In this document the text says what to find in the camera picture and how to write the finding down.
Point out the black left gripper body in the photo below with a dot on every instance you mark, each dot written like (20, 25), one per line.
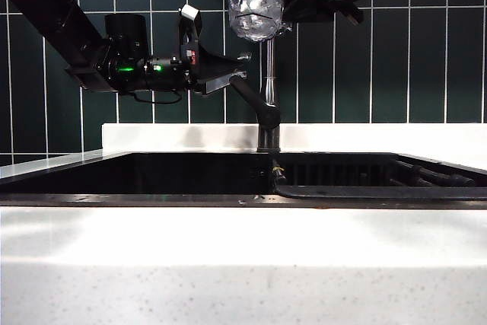
(171, 74)

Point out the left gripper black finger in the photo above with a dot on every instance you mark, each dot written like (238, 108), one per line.
(220, 83)
(218, 66)

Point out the clear glass mug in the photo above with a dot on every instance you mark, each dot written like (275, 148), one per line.
(255, 1)

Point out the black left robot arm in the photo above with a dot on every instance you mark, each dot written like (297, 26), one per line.
(45, 9)

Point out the chrome gooseneck kitchen faucet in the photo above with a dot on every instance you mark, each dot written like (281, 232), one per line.
(271, 74)

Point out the black undermount kitchen sink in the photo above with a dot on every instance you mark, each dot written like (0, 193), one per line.
(95, 178)

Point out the black ribbed sink drain rack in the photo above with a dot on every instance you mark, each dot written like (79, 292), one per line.
(342, 192)

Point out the black plug with yellow band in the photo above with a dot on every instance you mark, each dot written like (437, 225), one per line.
(279, 173)

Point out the left wrist camera white cap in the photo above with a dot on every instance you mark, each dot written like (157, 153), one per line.
(190, 24)

